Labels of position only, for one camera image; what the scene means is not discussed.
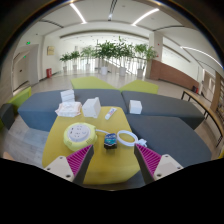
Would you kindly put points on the dark grey ottoman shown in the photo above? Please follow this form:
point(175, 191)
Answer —
point(6, 115)

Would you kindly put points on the small white cube box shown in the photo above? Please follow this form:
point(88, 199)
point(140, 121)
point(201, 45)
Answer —
point(135, 107)

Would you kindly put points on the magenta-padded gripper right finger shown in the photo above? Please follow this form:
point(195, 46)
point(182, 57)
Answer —
point(156, 166)

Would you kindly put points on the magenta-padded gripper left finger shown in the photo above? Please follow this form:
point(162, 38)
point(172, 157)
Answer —
point(68, 167)

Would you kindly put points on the red fire cabinet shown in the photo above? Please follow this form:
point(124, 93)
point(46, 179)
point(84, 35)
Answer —
point(49, 73)

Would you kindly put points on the lime green bench seat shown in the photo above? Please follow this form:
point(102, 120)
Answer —
point(141, 87)
point(91, 83)

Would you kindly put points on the framed wall picture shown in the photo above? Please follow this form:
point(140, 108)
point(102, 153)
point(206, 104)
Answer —
point(50, 50)

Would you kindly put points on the lime green sofa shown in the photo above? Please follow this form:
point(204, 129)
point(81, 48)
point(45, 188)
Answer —
point(20, 98)

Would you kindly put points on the wooden bench with black frame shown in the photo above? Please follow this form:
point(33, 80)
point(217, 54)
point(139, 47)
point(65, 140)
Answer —
point(200, 101)

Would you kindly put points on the group of ceiling light strips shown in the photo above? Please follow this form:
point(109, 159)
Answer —
point(77, 12)

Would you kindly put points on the long grey bench seat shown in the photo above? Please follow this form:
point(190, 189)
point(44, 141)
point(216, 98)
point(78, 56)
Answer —
point(38, 111)

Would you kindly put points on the white wet wipes pack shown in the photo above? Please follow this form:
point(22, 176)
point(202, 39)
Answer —
point(68, 109)

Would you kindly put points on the group of potted green plants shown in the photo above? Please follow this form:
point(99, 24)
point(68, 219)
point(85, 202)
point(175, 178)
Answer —
point(106, 50)

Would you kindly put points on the white cardboard box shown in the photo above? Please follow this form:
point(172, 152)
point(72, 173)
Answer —
point(91, 107)

